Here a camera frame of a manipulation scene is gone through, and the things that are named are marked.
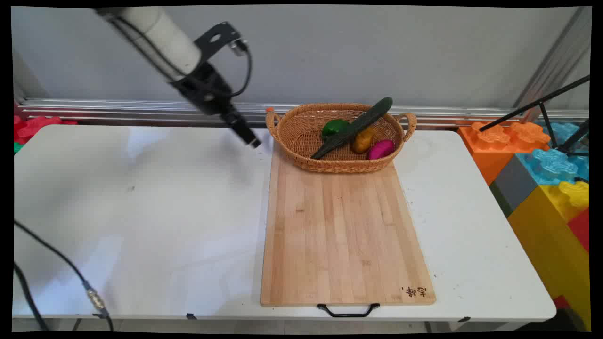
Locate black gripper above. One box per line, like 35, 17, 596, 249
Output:
171, 61, 262, 149

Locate long dark green cucumber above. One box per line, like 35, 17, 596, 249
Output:
310, 97, 394, 160

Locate woven wicker basket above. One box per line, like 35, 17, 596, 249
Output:
265, 103, 418, 174

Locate green bell pepper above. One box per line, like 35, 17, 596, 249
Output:
322, 119, 350, 142

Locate yellow-brown potato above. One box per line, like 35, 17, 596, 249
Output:
351, 126, 377, 154

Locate magenta toy vegetable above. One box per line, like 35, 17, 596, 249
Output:
367, 139, 396, 161

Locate bamboo cutting board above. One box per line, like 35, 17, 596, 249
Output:
260, 141, 437, 307

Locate orange foam block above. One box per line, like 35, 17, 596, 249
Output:
458, 121, 552, 186

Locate grey foam block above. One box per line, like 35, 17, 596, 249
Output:
489, 154, 538, 218

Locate black tripod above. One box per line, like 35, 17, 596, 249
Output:
479, 75, 590, 157

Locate blue foam block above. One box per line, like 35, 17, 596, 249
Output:
516, 122, 590, 185

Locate large coloured building blocks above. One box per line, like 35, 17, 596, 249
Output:
507, 180, 591, 330

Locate red foam block beside yellow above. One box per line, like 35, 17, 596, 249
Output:
567, 208, 590, 255

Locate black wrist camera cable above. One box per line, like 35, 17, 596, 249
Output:
229, 45, 253, 98

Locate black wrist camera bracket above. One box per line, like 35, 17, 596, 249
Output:
194, 21, 249, 58

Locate aluminium rail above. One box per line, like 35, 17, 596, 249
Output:
16, 98, 589, 129

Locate black cable with metal connector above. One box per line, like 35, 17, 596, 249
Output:
13, 220, 114, 332

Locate plain black cable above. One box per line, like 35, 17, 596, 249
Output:
13, 261, 50, 332

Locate aluminium frame post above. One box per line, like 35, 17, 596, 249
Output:
513, 7, 592, 124

